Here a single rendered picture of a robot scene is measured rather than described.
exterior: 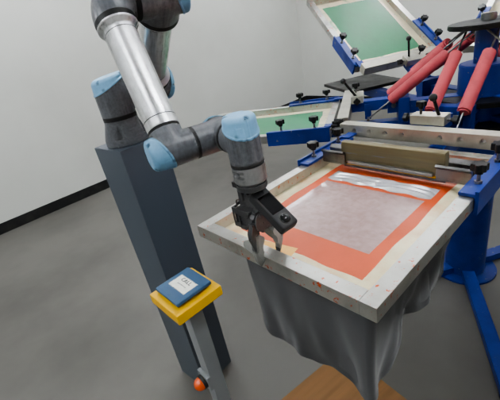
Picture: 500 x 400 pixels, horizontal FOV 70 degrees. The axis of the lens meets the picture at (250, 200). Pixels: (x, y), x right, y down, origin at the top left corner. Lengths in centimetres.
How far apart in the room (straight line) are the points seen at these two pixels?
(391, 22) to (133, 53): 221
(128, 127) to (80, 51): 335
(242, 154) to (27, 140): 384
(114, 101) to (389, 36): 192
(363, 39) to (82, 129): 320
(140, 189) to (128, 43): 58
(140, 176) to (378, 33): 193
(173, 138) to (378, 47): 198
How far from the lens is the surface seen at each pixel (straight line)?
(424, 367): 193
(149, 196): 134
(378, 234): 99
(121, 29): 92
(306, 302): 104
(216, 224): 107
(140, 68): 87
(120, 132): 132
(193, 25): 533
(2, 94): 441
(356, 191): 121
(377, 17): 288
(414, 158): 123
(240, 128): 73
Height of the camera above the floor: 150
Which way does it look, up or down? 26 degrees down
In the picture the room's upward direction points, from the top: 12 degrees counter-clockwise
